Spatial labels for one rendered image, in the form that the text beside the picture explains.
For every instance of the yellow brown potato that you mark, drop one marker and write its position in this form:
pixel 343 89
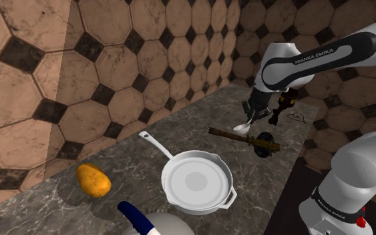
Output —
pixel 93 180

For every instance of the dark red and gold tool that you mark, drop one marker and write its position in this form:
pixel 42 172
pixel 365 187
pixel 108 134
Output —
pixel 284 102

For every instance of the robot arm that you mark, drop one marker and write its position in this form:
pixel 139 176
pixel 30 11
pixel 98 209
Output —
pixel 353 169

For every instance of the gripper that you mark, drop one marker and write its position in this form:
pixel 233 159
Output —
pixel 256 102

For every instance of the white frying pan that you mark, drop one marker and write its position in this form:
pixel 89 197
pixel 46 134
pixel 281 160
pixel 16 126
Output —
pixel 195 182

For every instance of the white spoon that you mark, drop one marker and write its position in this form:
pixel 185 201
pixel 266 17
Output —
pixel 241 129

